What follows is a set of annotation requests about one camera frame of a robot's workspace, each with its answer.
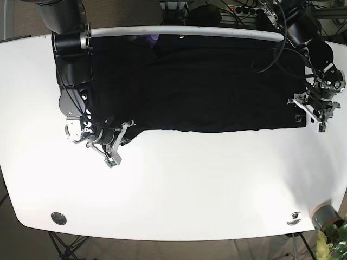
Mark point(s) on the green potted plant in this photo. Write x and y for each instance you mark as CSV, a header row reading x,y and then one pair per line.
x,y
331,243

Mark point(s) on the black printed T-shirt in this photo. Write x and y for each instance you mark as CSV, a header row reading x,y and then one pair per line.
x,y
194,84

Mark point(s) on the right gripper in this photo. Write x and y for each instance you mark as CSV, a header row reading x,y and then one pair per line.
x,y
104,141

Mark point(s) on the grey plant pot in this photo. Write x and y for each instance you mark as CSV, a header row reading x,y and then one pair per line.
x,y
323,215

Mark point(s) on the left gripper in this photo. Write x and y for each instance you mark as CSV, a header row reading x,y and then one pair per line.
x,y
317,100

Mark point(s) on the right metal table grommet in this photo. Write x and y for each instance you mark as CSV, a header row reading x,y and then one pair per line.
x,y
294,219

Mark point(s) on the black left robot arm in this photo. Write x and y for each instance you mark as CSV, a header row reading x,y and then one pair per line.
x,y
304,34

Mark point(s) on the left metal table grommet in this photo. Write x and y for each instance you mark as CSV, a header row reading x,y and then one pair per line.
x,y
58,218

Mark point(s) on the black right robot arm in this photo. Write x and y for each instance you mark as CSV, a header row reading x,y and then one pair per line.
x,y
71,44

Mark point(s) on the metal table grommet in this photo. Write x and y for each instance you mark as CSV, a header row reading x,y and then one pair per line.
x,y
294,219
58,218

